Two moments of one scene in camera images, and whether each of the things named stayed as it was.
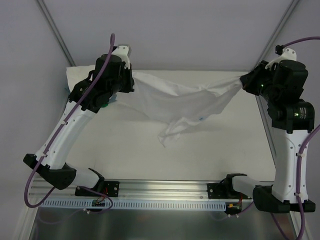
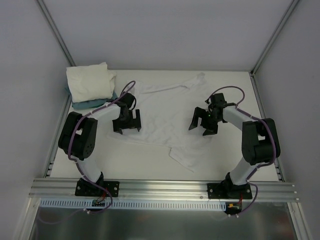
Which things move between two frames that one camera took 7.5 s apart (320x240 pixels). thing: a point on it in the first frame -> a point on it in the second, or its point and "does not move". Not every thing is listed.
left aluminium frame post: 56,32 does not move
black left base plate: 111,188 does not move
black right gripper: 248,81 -> 204,122
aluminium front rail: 65,190 does not move
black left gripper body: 128,80 -> 126,124
